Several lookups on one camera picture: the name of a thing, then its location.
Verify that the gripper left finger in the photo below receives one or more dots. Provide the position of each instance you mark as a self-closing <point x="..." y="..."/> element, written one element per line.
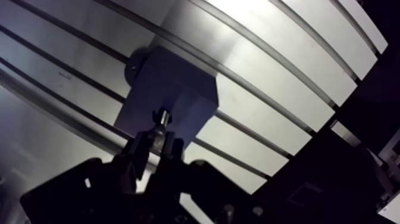
<point x="93" y="194"/>

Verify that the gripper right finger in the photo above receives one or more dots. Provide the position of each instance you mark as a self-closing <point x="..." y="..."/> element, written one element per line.
<point x="206" y="187"/>

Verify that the steel bolt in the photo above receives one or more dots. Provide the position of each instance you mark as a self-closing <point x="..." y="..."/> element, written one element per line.
<point x="161" y="131"/>

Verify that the dark blue-grey block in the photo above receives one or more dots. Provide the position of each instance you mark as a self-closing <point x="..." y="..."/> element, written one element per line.
<point x="175" y="84"/>

